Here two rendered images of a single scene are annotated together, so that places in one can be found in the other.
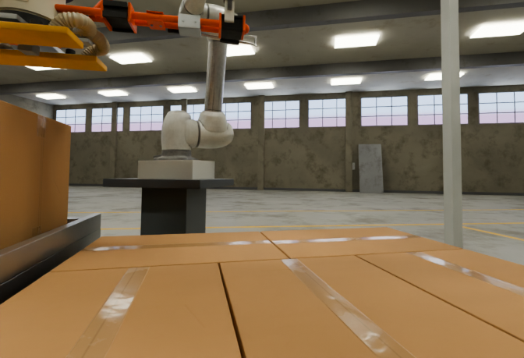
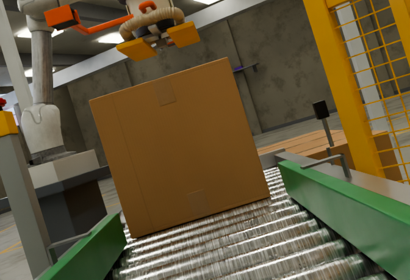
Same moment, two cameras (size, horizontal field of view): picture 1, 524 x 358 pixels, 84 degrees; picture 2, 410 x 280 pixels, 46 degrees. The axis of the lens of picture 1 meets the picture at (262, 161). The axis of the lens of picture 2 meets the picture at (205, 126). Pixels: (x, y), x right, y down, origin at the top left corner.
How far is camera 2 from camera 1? 2.55 m
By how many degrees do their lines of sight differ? 77
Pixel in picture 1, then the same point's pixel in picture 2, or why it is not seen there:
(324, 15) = not seen: outside the picture
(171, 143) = (59, 138)
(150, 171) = (66, 169)
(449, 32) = (7, 32)
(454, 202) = not seen: hidden behind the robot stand
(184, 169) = (91, 160)
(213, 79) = (50, 71)
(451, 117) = not seen: hidden behind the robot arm
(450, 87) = (24, 88)
